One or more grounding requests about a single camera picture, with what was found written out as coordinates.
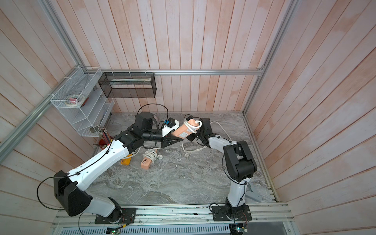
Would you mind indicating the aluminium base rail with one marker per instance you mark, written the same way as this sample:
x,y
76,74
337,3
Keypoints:
x,y
182,214

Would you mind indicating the black mesh basket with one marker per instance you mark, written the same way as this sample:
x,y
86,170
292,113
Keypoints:
x,y
124,85

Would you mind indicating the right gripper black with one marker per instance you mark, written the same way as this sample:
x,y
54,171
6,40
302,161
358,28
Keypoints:
x,y
191,138

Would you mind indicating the yellow power strip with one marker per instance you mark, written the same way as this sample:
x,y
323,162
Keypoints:
x,y
126,160

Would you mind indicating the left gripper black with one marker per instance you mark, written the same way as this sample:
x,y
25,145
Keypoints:
x,y
168,140

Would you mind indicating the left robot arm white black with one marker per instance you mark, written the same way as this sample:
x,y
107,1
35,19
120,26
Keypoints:
x,y
70,188

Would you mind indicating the tape roll in rack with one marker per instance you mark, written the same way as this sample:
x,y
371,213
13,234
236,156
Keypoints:
x,y
75,100

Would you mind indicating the pink power strip front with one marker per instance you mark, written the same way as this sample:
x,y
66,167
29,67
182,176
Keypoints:
x,y
146,163

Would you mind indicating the pink power strip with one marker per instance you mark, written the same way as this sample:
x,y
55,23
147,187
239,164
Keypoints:
x,y
187,128
146,163

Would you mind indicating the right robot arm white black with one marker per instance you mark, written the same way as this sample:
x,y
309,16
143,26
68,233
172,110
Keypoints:
x,y
238,165

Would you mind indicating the red pencil cup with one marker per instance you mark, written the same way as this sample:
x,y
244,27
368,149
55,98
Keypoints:
x,y
104,138

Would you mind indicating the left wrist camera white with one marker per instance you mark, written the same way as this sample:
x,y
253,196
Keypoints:
x,y
170,125

